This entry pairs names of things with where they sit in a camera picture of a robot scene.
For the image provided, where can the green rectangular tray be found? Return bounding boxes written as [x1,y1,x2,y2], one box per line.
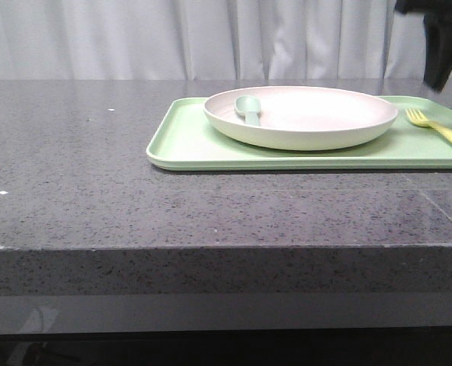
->
[146,96,452,172]

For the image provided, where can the yellow plastic fork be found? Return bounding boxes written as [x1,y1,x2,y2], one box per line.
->
[405,108,452,145]

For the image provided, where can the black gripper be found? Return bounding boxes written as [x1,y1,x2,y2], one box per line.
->
[395,0,452,92]

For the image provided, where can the cream round plate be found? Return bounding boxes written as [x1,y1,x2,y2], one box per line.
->
[204,86,398,151]

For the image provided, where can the white curtain backdrop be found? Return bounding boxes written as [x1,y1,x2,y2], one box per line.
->
[0,1,425,80]

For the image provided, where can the light green spoon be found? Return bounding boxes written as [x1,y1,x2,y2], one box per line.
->
[234,95,261,126]

